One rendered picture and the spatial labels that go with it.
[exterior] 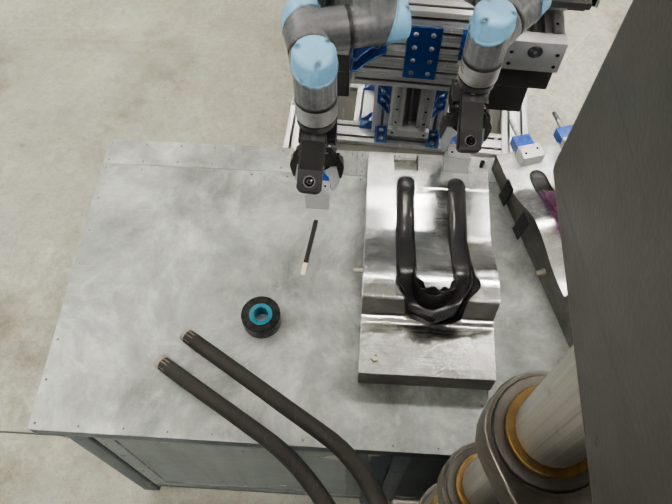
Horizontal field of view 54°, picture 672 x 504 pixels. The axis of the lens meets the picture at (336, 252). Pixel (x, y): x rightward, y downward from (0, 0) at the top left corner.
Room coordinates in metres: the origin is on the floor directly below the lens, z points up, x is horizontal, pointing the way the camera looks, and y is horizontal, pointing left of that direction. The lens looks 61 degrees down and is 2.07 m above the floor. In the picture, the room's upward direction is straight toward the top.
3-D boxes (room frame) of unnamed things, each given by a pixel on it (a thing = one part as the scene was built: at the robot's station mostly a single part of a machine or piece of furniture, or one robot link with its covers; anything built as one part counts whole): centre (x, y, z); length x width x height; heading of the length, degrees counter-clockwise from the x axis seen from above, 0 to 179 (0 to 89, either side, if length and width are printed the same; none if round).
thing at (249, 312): (0.54, 0.15, 0.82); 0.08 x 0.08 x 0.04
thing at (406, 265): (0.67, -0.20, 0.92); 0.35 x 0.16 x 0.09; 177
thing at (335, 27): (0.89, 0.04, 1.25); 0.11 x 0.11 x 0.08; 11
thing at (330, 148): (0.80, 0.03, 1.09); 0.09 x 0.08 x 0.12; 176
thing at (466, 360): (0.65, -0.19, 0.87); 0.50 x 0.26 x 0.14; 177
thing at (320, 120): (0.79, 0.04, 1.17); 0.08 x 0.08 x 0.05
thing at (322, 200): (0.81, 0.03, 0.93); 0.13 x 0.05 x 0.05; 176
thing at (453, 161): (0.92, -0.26, 0.91); 0.13 x 0.05 x 0.05; 177
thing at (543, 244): (0.71, -0.55, 0.86); 0.50 x 0.26 x 0.11; 14
